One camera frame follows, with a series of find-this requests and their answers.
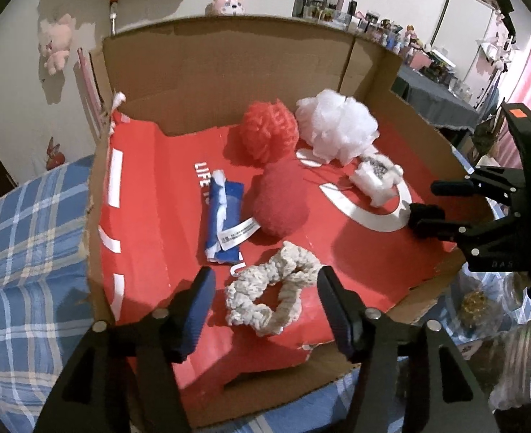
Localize pink striped paper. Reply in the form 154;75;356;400
78;49;104;136

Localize white mesh bath pouf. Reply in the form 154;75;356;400
296;90;379;165

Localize red plush pouch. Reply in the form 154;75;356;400
252;162;311;238

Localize small glass jar gold contents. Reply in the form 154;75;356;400
446;271;510;339

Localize row of cosmetics and figurines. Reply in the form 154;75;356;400
292;0;474;100

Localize ornate framed mirror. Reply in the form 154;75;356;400
430;0;516;113

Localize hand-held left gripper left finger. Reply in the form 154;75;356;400
35;266;217;433

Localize pink pig plush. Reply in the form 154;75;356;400
39;13;77;75

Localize pink plush head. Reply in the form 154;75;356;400
211;0;247;16

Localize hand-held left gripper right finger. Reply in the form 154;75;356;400
317;265;494;433

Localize blue cloth with white label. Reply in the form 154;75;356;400
204;170;261;264

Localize blue plaid tablecloth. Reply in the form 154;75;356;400
0;156;531;433

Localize red mesh bath pouf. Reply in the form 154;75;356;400
239;100;300;163

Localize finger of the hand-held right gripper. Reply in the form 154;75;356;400
430;167;525;205
407;204;519;258

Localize dark cloth covered table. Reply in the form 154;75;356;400
392;65;487;131

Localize cardboard box red lining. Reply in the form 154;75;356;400
82;13;496;429

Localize cream knitted scrunchie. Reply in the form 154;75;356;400
225;241;322;337

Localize white furry bunny plush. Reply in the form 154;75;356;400
349;153;405;208

